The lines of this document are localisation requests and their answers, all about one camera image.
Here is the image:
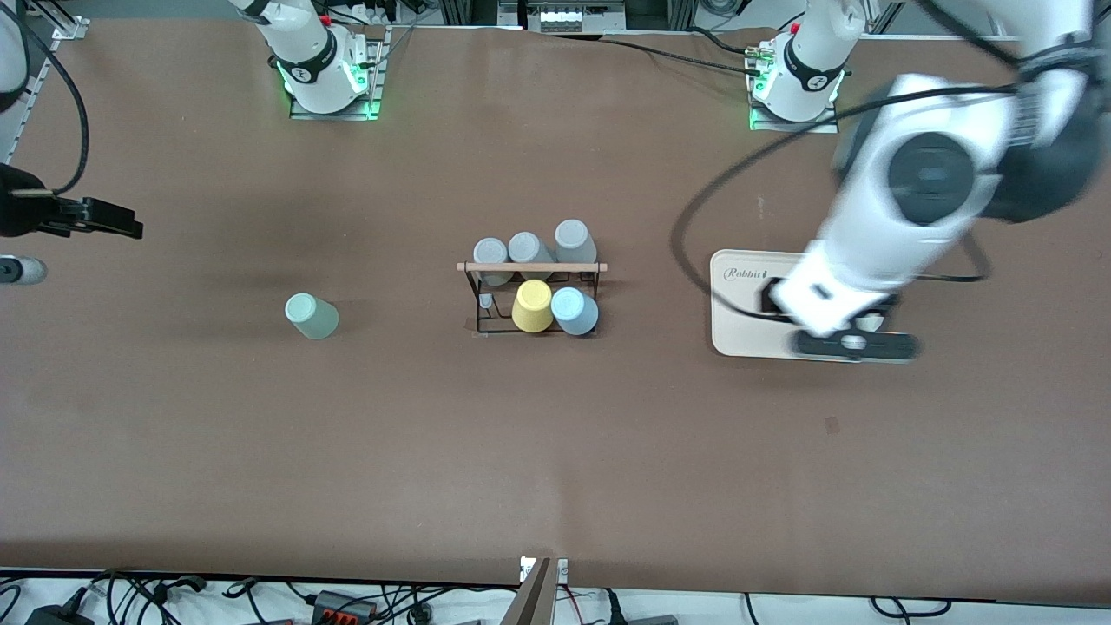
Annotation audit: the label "pale green cup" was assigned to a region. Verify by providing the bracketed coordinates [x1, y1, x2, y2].
[285, 293, 340, 340]

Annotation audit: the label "light blue cup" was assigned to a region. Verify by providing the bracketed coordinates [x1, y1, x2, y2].
[550, 286, 600, 337]

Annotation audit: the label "cream tray with Rabbit print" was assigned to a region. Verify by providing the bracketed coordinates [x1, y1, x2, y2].
[710, 249, 872, 359]

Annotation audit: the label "grey cup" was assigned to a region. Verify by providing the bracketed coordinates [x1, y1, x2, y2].
[472, 237, 515, 287]
[554, 219, 599, 266]
[508, 231, 556, 280]

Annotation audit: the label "yellow cup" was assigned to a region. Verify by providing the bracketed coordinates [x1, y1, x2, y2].
[510, 279, 556, 334]

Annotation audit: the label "grey device with white sockets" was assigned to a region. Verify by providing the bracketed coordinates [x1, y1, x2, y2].
[521, 0, 628, 34]

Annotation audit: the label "black power adapter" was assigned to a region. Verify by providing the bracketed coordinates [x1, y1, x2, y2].
[24, 603, 95, 625]

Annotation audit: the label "black connector box orange levers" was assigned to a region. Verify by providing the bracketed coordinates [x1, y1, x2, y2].
[311, 590, 380, 624]

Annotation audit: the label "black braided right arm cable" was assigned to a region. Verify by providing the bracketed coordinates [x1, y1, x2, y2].
[0, 0, 90, 197]

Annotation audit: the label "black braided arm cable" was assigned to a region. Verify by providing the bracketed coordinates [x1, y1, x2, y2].
[670, 82, 1021, 324]
[0, 0, 90, 197]

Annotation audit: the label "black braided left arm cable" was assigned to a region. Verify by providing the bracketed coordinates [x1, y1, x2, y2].
[670, 82, 1021, 324]

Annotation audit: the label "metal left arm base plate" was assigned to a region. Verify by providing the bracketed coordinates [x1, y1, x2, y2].
[748, 39, 841, 134]

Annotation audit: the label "aluminium frame profile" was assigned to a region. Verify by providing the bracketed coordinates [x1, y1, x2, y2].
[1049, 0, 1111, 66]
[0, 0, 90, 179]

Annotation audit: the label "black cable on table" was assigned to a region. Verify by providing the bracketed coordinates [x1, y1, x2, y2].
[555, 33, 758, 77]

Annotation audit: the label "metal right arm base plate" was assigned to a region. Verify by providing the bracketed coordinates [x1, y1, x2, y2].
[289, 24, 385, 121]

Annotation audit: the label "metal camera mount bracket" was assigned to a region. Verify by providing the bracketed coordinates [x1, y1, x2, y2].
[499, 556, 569, 625]

